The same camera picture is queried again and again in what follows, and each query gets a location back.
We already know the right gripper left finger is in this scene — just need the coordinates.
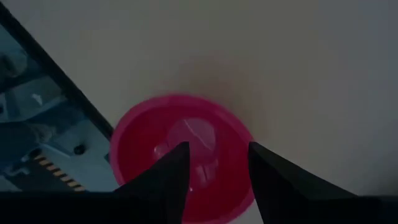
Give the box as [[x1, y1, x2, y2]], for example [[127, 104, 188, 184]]
[[113, 141, 192, 224]]

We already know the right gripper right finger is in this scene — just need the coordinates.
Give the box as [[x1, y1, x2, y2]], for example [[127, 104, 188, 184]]
[[248, 141, 358, 224]]

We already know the small pink bowl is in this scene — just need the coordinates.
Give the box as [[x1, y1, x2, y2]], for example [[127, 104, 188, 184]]
[[108, 94, 256, 224]]

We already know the black metal table frame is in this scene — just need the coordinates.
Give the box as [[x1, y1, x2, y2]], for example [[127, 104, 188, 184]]
[[0, 4, 114, 141]]

